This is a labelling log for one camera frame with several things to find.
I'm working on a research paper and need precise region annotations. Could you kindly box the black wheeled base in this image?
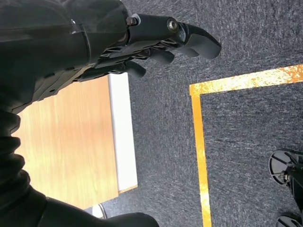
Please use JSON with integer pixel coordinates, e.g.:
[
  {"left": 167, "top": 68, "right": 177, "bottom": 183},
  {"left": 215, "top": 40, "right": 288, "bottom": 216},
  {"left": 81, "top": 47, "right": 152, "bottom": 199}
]
[{"left": 268, "top": 148, "right": 303, "bottom": 227}]

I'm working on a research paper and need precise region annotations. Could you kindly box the robot left arm ribbed sleeve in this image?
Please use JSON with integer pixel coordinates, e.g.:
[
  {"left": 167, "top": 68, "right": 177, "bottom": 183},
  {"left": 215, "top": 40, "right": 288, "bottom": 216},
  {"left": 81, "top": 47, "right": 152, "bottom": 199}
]
[{"left": 0, "top": 106, "right": 159, "bottom": 227}]

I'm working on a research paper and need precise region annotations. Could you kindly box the yellow floor tape strip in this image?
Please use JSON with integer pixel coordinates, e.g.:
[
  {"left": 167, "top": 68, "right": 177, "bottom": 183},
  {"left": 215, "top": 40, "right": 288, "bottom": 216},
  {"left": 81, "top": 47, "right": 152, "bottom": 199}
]
[{"left": 189, "top": 64, "right": 303, "bottom": 227}]

